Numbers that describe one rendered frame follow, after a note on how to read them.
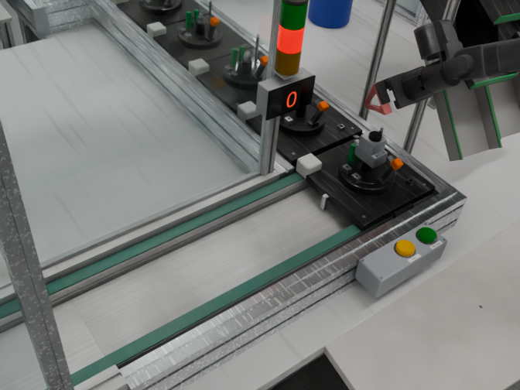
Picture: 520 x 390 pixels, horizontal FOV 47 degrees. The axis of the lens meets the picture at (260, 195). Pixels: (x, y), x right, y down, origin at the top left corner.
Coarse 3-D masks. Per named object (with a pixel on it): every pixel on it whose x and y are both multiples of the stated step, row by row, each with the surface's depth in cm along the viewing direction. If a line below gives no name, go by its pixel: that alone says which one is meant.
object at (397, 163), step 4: (388, 156) 136; (388, 160) 135; (392, 160) 134; (396, 160) 134; (400, 160) 134; (392, 164) 134; (396, 164) 133; (400, 164) 134; (388, 168) 136; (392, 168) 135; (396, 168) 134; (388, 172) 137; (392, 172) 137; (384, 176) 139; (388, 176) 139; (384, 180) 140
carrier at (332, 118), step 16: (288, 112) 158; (304, 112) 156; (336, 112) 163; (288, 128) 153; (304, 128) 153; (320, 128) 155; (336, 128) 158; (352, 128) 158; (288, 144) 152; (304, 144) 152; (320, 144) 153; (336, 144) 154; (288, 160) 148
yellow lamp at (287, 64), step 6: (276, 48) 119; (276, 54) 120; (282, 54) 118; (288, 54) 118; (294, 54) 118; (300, 54) 119; (276, 60) 120; (282, 60) 119; (288, 60) 118; (294, 60) 119; (276, 66) 121; (282, 66) 120; (288, 66) 119; (294, 66) 120; (282, 72) 120; (288, 72) 120; (294, 72) 121
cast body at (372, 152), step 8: (368, 136) 137; (376, 136) 136; (360, 144) 139; (368, 144) 136; (376, 144) 136; (384, 144) 137; (360, 152) 140; (368, 152) 138; (376, 152) 138; (384, 152) 139; (368, 160) 138; (376, 160) 137; (384, 160) 140
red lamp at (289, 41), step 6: (282, 30) 115; (288, 30) 114; (294, 30) 114; (300, 30) 115; (282, 36) 116; (288, 36) 115; (294, 36) 115; (300, 36) 116; (282, 42) 116; (288, 42) 116; (294, 42) 116; (300, 42) 117; (282, 48) 117; (288, 48) 117; (294, 48) 117; (300, 48) 118
